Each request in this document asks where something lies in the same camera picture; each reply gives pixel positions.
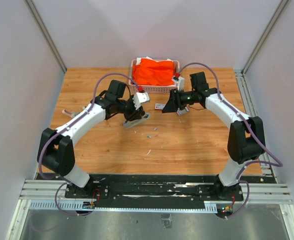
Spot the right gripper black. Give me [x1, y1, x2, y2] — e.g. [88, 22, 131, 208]
[161, 88, 197, 114]

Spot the black silver stapler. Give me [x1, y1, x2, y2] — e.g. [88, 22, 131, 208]
[122, 112, 151, 129]

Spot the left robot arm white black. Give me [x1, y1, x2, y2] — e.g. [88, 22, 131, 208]
[37, 80, 150, 198]

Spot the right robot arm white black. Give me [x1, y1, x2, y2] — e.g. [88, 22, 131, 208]
[162, 72, 266, 200]

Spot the pink plastic basket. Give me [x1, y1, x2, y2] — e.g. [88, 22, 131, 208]
[128, 59, 180, 94]

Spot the orange cloth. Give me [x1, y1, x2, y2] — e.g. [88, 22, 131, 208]
[132, 59, 175, 86]

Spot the white paper in basket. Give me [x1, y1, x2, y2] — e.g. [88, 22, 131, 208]
[135, 56, 172, 65]

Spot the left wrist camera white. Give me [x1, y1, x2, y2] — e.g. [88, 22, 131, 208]
[132, 92, 150, 110]

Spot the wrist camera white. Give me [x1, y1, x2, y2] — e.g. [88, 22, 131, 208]
[132, 92, 150, 110]
[172, 76, 185, 91]

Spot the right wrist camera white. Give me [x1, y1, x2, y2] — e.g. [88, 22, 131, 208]
[172, 76, 185, 91]

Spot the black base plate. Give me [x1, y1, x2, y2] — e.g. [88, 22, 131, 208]
[64, 174, 244, 207]

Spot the grey slotted cable duct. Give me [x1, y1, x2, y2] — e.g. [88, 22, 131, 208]
[29, 200, 218, 214]

